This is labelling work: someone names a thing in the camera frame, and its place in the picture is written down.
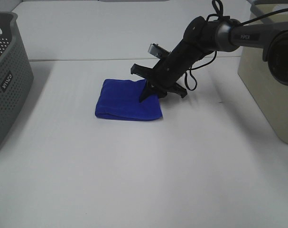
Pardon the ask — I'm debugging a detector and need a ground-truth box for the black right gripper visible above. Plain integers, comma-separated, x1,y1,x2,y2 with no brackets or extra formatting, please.
130,41,202,103

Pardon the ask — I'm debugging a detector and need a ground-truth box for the blue towel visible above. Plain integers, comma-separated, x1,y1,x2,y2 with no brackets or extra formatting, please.
94,79,162,121

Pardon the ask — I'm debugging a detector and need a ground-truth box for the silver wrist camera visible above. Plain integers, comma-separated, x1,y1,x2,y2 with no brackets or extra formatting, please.
148,43,170,59

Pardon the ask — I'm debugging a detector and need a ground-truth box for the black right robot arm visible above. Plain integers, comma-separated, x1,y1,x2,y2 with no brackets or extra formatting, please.
130,17,288,102

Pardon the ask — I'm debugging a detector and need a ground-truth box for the grey perforated plastic basket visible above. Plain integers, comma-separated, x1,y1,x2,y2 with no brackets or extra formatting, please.
0,11,34,146

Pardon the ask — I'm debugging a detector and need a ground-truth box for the beige plastic basket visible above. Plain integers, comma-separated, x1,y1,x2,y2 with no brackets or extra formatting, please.
238,0,288,144

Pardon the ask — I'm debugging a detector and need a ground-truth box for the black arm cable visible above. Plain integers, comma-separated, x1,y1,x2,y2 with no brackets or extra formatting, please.
183,0,288,91

